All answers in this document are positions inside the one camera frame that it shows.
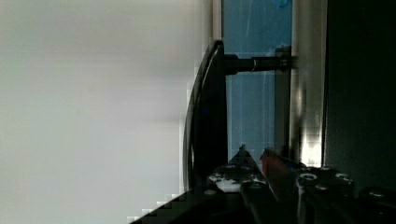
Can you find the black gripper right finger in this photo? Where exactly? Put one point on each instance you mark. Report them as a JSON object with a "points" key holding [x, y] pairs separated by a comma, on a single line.
{"points": [[281, 173]]}

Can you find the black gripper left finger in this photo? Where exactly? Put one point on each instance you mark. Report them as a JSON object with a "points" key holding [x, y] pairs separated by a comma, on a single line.
{"points": [[240, 169]]}

